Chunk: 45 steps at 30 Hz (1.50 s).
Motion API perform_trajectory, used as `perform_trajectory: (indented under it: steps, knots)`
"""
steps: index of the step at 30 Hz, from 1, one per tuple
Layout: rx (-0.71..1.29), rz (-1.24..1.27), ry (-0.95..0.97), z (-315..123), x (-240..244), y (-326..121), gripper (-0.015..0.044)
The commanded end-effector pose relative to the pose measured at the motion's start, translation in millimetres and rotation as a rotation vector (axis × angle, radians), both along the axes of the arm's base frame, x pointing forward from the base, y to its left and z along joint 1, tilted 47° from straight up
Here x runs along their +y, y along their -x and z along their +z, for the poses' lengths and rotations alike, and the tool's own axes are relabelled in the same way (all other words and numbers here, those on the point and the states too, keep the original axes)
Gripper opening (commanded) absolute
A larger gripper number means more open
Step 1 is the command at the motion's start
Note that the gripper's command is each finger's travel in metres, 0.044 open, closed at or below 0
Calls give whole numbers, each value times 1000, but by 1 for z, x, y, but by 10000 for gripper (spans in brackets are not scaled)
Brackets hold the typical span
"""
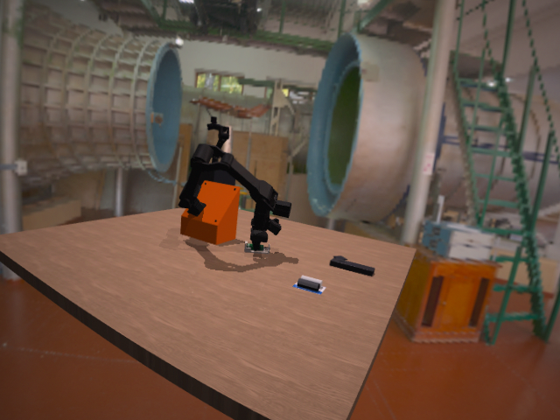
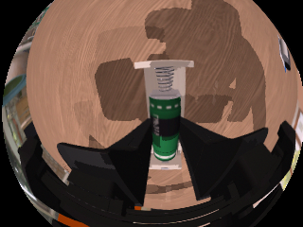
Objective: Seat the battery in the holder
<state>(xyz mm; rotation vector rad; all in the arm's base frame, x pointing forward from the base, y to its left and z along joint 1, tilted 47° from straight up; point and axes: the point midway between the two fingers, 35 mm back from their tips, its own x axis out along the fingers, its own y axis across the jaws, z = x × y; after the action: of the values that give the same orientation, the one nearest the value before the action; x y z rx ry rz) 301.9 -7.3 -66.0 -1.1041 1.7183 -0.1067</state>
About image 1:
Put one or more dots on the green cylindrical battery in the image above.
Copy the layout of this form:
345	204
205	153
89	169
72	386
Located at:
251	246

